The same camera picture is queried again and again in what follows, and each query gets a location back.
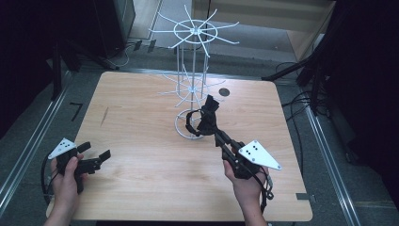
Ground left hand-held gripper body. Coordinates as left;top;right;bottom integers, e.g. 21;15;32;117
47;137;102;195

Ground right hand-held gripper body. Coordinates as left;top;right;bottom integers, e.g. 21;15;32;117
221;139;282;181

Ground black cloth item with strap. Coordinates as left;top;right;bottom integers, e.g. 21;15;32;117
184;94;222;137

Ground white wire display rack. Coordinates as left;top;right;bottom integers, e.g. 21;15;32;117
148;4;241;141

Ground person's right hand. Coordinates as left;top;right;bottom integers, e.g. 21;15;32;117
222;158;271;206

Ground person's left hand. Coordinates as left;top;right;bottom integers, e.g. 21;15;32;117
50;153;89;215

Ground black metal stand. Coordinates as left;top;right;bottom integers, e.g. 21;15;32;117
262;18;338;117
50;40;120;102

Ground wooden platform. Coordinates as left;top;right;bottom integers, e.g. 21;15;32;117
190;0;337;62

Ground dark cabinet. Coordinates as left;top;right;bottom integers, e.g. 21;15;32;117
92;0;136;59

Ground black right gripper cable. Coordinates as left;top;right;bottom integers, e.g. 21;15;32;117
248;168;276;215

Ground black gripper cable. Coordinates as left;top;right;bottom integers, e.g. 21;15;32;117
248;168;276;215
40;153;61;206

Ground metal floor rail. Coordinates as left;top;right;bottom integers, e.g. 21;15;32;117
304;103;363;226
0;71;72;218

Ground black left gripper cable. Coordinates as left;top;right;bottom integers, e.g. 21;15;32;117
40;153;61;206

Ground black floor cables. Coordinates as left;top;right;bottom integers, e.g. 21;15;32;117
275;60;327;177

